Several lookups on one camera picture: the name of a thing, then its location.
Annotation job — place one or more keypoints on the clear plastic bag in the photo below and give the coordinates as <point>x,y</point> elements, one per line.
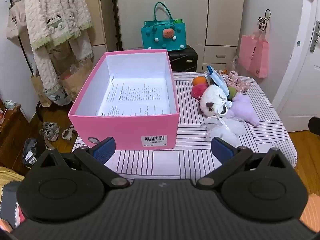
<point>233,63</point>

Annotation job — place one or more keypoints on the teal felt handbag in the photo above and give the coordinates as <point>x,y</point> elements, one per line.
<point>150,41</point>

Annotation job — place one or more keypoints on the cream fuzzy jacket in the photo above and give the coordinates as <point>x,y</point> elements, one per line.
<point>55,5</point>

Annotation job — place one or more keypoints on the diaper pack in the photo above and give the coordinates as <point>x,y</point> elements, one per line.
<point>58,97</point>

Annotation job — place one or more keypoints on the white door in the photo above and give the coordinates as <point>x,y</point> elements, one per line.
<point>300,92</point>

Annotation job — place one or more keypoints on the wooden cabinet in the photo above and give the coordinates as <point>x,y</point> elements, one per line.
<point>12,135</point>

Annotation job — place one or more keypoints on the black suitcase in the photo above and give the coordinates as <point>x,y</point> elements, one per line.
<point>182,60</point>

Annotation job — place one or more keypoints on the floral scrunchie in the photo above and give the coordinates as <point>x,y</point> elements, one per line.
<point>237,82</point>

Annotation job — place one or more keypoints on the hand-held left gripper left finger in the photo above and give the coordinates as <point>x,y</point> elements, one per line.
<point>103,150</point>

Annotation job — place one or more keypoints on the light blue mask packet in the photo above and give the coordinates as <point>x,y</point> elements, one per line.
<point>215,78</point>

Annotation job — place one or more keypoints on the grey plush slipper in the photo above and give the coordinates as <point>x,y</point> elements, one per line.
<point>50,130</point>
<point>68,132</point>

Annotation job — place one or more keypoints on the pink cardboard box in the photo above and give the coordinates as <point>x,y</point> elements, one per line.
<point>125,130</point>

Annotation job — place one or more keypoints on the pink pom ball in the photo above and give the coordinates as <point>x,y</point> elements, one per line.
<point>198,90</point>

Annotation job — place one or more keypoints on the purple plush toy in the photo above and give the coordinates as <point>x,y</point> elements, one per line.
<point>242,107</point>

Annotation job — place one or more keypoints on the pink shopping bag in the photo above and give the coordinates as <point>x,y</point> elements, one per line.
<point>255,55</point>

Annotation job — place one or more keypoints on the striped tablecloth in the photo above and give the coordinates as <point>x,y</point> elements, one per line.
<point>190,160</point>

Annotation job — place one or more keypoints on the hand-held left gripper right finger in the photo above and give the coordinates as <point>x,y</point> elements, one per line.
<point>222,151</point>

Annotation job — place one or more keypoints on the cream fuzzy pants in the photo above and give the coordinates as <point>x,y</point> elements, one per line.
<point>45,67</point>

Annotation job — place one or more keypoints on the yellow blanket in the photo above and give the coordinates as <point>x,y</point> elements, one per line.
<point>7,177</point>

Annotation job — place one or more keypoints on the white dog plush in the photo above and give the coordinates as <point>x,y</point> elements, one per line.
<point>212,100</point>

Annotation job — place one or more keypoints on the beige wardrobe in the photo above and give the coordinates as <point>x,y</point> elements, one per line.
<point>225,17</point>

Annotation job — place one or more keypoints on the brown paper bag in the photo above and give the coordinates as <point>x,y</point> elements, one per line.
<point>77,77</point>
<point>38,88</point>

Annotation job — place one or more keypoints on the printed paper sheet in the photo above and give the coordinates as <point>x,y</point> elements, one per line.
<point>135,97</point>

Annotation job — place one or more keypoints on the beige canvas tote bag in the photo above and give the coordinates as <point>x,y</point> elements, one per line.
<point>15,22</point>

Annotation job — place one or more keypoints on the orange pom ball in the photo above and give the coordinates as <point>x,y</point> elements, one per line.
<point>199,80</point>

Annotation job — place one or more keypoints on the green pom ball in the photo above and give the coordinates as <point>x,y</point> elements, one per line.
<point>231,91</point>

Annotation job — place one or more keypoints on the black plastic packet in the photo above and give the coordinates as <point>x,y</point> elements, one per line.
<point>31,151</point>

